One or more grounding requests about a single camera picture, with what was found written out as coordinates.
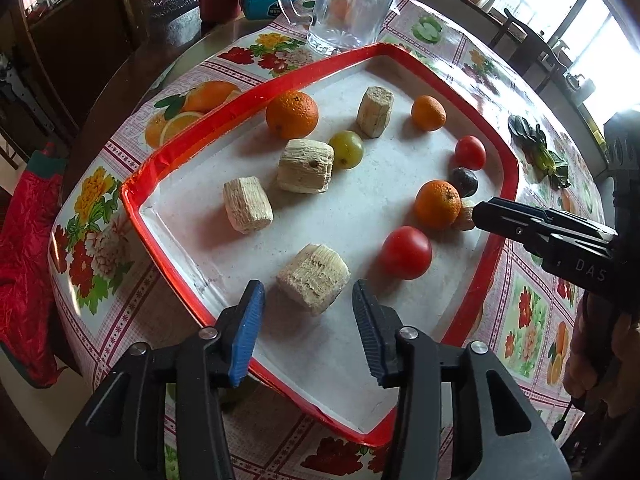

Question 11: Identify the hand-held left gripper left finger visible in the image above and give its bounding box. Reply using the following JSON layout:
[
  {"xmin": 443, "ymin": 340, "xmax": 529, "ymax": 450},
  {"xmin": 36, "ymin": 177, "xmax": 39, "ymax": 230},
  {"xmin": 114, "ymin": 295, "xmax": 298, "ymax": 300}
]
[{"xmin": 45, "ymin": 280, "xmax": 267, "ymax": 480}]

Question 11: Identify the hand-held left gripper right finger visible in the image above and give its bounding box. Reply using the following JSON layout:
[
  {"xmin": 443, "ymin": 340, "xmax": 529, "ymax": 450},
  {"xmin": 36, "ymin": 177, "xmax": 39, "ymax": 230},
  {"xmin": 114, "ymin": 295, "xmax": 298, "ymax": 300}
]
[{"xmin": 351, "ymin": 280, "xmax": 573, "ymax": 480}]

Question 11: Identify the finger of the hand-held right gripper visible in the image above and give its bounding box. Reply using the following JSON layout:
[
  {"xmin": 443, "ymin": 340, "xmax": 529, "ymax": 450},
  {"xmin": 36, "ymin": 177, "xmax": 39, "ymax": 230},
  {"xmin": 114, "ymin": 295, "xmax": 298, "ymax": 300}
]
[
  {"xmin": 542, "ymin": 207, "xmax": 620, "ymax": 242},
  {"xmin": 471, "ymin": 198, "xmax": 618, "ymax": 292}
]

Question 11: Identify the brown walnut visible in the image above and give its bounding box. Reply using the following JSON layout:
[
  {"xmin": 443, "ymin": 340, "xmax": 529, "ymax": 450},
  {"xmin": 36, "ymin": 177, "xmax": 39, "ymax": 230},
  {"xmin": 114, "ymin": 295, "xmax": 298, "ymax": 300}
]
[{"xmin": 452, "ymin": 199, "xmax": 477, "ymax": 232}]

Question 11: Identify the beige sugarcane chunk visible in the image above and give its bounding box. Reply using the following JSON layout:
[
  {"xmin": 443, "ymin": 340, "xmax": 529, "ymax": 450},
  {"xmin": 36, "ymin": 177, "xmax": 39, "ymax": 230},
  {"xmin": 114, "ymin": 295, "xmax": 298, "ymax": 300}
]
[
  {"xmin": 356, "ymin": 86, "xmax": 394, "ymax": 139},
  {"xmin": 276, "ymin": 243, "xmax": 352, "ymax": 317},
  {"xmin": 223, "ymin": 176, "xmax": 274, "ymax": 235},
  {"xmin": 277, "ymin": 138, "xmax": 335, "ymax": 195}
]

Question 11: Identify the dark purple plum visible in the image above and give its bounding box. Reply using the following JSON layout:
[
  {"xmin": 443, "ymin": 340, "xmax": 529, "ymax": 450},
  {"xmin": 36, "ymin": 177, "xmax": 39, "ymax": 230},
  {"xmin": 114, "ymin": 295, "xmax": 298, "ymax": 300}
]
[{"xmin": 448, "ymin": 166, "xmax": 479, "ymax": 198}]

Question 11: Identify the red tomato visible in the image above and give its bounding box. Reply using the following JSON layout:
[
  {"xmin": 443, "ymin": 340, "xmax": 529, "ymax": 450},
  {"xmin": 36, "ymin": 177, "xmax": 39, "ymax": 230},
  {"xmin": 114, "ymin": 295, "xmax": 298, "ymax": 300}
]
[
  {"xmin": 378, "ymin": 226, "xmax": 433, "ymax": 281},
  {"xmin": 454, "ymin": 135, "xmax": 487, "ymax": 171}
]

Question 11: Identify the orange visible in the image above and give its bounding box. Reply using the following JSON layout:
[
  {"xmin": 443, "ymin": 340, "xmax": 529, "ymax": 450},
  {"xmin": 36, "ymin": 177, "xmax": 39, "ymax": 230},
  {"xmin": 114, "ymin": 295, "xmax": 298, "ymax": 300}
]
[
  {"xmin": 265, "ymin": 90, "xmax": 320, "ymax": 140},
  {"xmin": 414, "ymin": 179, "xmax": 462, "ymax": 231},
  {"xmin": 411, "ymin": 95, "xmax": 447, "ymax": 132}
]

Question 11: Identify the red rimmed white tray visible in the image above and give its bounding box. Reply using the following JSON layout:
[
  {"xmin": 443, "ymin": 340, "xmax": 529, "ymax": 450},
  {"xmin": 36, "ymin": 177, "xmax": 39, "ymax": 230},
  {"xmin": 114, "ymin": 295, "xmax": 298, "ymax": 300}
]
[{"xmin": 120, "ymin": 42, "xmax": 521, "ymax": 448}]

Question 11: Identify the round green fruit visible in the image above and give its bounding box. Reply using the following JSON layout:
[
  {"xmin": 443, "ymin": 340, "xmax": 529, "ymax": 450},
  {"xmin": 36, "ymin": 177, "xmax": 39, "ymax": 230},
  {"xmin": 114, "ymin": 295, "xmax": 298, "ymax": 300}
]
[{"xmin": 328, "ymin": 130, "xmax": 365, "ymax": 170}]

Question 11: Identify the person's right hand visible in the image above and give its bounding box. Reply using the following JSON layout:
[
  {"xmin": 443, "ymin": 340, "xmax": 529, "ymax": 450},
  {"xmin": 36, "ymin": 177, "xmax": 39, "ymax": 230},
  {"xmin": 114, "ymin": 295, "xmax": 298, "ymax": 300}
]
[{"xmin": 564, "ymin": 305, "xmax": 640, "ymax": 411}]

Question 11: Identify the green leafy vegetable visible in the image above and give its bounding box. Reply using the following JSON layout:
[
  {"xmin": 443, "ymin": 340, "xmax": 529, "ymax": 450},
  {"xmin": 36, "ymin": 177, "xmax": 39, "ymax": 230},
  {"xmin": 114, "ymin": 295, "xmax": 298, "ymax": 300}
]
[{"xmin": 507, "ymin": 114, "xmax": 572, "ymax": 191}]

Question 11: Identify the fruit printed tablecloth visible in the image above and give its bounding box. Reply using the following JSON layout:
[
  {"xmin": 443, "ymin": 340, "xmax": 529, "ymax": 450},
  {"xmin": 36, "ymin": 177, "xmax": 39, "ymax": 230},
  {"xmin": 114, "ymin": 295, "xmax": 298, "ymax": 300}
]
[{"xmin": 47, "ymin": 0, "xmax": 608, "ymax": 480}]

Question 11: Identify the wooden chair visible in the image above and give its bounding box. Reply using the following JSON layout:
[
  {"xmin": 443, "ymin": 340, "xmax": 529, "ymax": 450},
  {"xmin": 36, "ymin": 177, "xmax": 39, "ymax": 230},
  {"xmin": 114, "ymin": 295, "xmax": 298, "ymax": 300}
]
[{"xmin": 502, "ymin": 7, "xmax": 568, "ymax": 92}]

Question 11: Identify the red quilted cloth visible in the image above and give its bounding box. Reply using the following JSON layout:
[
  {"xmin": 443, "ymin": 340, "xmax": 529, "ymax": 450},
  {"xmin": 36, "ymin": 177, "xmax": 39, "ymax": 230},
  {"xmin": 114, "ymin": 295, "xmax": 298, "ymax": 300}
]
[{"xmin": 0, "ymin": 142, "xmax": 68, "ymax": 388}]

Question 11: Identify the clear glass pitcher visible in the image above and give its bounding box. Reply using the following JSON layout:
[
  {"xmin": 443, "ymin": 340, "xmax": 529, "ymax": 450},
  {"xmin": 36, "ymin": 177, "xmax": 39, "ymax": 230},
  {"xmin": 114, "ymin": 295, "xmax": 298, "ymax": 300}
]
[{"xmin": 276, "ymin": 0, "xmax": 411, "ymax": 56}]

